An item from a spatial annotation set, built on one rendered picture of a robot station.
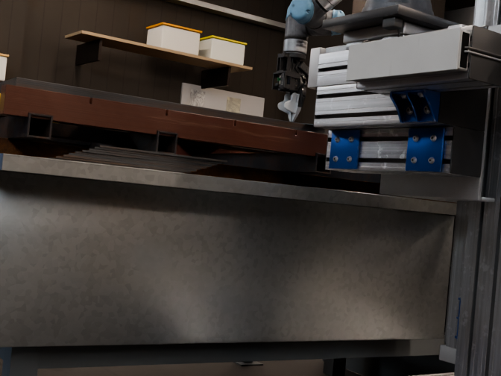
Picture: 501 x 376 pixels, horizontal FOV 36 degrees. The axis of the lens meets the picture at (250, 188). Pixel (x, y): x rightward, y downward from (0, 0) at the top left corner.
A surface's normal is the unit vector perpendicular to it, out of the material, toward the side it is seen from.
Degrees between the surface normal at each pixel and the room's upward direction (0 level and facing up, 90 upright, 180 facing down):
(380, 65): 90
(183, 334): 90
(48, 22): 90
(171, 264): 90
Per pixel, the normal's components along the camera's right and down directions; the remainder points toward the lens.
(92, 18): 0.58, 0.04
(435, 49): -0.81, -0.08
